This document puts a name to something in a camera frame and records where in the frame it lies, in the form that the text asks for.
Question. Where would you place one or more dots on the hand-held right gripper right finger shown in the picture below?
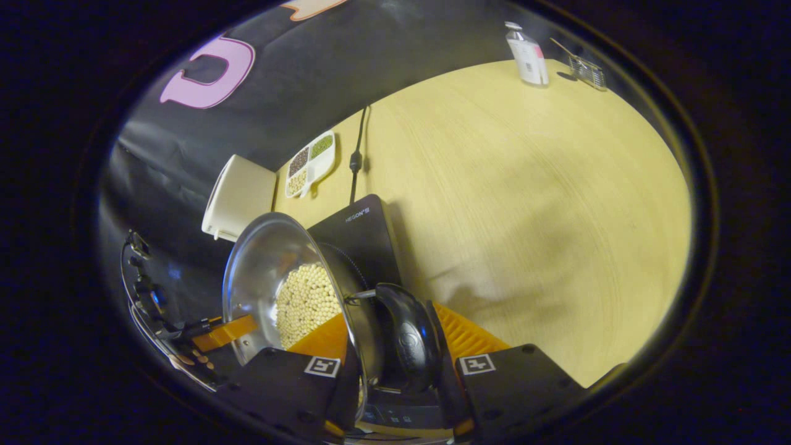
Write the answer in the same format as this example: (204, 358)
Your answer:
(519, 389)

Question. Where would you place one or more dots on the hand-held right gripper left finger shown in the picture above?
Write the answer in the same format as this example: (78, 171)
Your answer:
(278, 383)

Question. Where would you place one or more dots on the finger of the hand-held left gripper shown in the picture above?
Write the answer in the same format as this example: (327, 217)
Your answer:
(225, 332)

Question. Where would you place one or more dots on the black induction cooktop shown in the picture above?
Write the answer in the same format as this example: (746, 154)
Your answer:
(371, 241)

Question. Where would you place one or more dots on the pile of yellow soybeans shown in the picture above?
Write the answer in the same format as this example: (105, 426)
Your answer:
(306, 303)

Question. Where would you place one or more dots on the white toaster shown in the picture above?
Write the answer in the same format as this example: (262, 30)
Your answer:
(238, 198)

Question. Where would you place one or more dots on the white divided dish of beans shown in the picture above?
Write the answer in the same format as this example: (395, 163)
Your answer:
(311, 164)

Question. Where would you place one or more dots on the ribbed glass cup with stick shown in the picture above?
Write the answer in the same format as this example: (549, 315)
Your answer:
(588, 71)

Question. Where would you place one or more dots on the small white bottle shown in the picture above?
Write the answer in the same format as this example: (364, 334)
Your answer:
(528, 59)

